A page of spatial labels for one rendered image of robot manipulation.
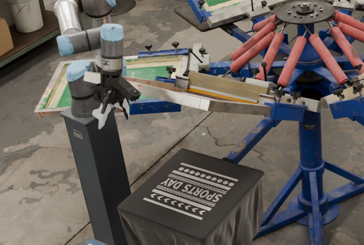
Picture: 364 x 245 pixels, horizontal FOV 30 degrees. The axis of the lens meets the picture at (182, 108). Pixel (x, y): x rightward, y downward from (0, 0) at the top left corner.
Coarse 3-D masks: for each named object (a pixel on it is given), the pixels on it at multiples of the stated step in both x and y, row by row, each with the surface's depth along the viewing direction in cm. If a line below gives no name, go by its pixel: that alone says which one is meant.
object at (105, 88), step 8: (104, 72) 233; (112, 72) 232; (120, 72) 234; (104, 80) 237; (96, 88) 237; (104, 88) 235; (112, 88) 234; (96, 96) 239; (104, 96) 236; (112, 96) 234; (120, 96) 238; (112, 104) 236
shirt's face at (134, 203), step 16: (176, 160) 311; (192, 160) 309; (208, 160) 308; (224, 160) 306; (160, 176) 302; (240, 176) 294; (256, 176) 293; (144, 192) 293; (240, 192) 285; (128, 208) 286; (144, 208) 284; (160, 208) 283; (224, 208) 277; (176, 224) 273; (192, 224) 271; (208, 224) 270
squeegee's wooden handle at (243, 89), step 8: (192, 72) 307; (192, 80) 307; (200, 80) 304; (208, 80) 302; (216, 80) 300; (224, 80) 298; (232, 80) 295; (208, 88) 302; (216, 88) 299; (224, 88) 297; (232, 88) 295; (240, 88) 293; (248, 88) 291; (256, 88) 289; (264, 88) 287; (240, 96) 293; (248, 96) 290; (256, 96) 288
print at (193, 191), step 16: (176, 176) 300; (192, 176) 299; (208, 176) 297; (224, 176) 296; (160, 192) 292; (176, 192) 290; (192, 192) 289; (208, 192) 288; (224, 192) 286; (176, 208) 281; (192, 208) 280; (208, 208) 279
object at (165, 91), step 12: (132, 84) 251; (144, 84) 253; (156, 84) 298; (168, 84) 306; (156, 96) 245; (168, 96) 242; (180, 96) 239; (192, 96) 236; (204, 108) 234; (216, 108) 237; (228, 108) 244; (240, 108) 252; (252, 108) 259; (264, 108) 267
